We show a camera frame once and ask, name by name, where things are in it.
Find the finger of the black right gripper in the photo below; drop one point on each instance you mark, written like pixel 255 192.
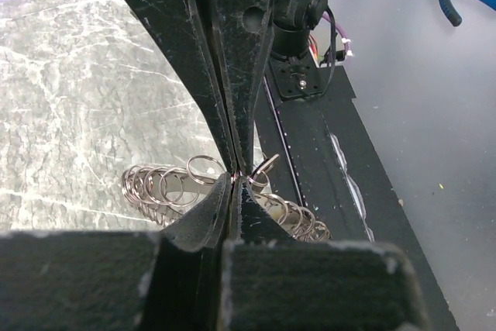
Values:
pixel 178 28
pixel 238 39

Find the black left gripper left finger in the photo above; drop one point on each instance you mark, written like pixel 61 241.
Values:
pixel 101 280

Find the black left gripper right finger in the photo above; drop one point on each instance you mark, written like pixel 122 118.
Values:
pixel 273 284

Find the round metal key ring plate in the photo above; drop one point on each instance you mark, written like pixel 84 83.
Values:
pixel 164 194

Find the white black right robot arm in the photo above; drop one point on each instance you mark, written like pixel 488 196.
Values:
pixel 302 13

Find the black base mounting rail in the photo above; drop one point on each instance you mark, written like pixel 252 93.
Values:
pixel 329 165

